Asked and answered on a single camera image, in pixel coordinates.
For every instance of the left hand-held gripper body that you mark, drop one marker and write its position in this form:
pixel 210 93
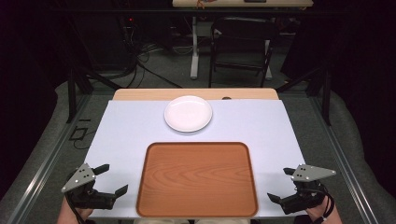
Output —
pixel 79 179

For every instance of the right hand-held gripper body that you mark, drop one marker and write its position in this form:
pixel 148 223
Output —
pixel 308 173

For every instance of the person's left hand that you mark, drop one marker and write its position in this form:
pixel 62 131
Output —
pixel 67 216

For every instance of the person's right hand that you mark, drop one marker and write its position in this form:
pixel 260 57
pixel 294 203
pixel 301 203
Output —
pixel 327 216

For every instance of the white table mat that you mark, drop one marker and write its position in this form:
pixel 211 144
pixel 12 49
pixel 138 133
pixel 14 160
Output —
pixel 124 137

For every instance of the brown wooden tray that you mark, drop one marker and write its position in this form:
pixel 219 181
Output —
pixel 197 180

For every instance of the black metal stand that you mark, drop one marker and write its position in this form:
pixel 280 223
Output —
pixel 72 93
pixel 326 96

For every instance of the white round plate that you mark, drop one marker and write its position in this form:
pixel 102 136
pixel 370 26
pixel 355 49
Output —
pixel 188 113

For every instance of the white desk leg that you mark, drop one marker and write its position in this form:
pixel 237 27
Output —
pixel 268 62
pixel 195 56

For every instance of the black folding chair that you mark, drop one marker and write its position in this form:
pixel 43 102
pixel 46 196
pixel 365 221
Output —
pixel 243 34

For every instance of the aluminium frame rail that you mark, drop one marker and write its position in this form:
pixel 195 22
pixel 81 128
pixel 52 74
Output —
pixel 46 165
pixel 348 165

